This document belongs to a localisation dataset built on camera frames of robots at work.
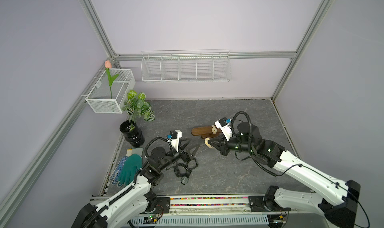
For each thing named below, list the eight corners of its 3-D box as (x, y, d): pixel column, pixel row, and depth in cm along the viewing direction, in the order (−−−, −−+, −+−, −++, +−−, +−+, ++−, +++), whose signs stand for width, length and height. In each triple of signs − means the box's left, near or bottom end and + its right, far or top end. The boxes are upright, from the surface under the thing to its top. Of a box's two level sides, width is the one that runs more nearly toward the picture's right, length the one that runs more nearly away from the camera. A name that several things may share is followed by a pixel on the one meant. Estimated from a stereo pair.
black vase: (128, 147, 97) (117, 132, 83) (132, 135, 102) (122, 119, 89) (142, 147, 97) (133, 132, 83) (146, 135, 102) (137, 119, 89)
